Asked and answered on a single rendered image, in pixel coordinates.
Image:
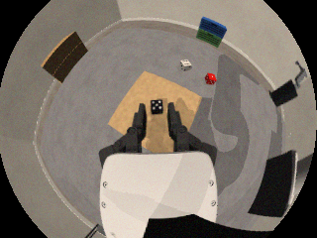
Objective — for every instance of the red die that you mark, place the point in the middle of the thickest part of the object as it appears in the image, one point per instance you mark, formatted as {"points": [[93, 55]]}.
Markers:
{"points": [[210, 78]]}

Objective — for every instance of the tan square mat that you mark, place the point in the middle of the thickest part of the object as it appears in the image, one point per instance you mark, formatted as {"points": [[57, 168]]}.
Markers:
{"points": [[152, 87]]}

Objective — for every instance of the white die with black pips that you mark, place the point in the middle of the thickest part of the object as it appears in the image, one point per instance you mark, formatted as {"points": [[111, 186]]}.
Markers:
{"points": [[185, 65]]}

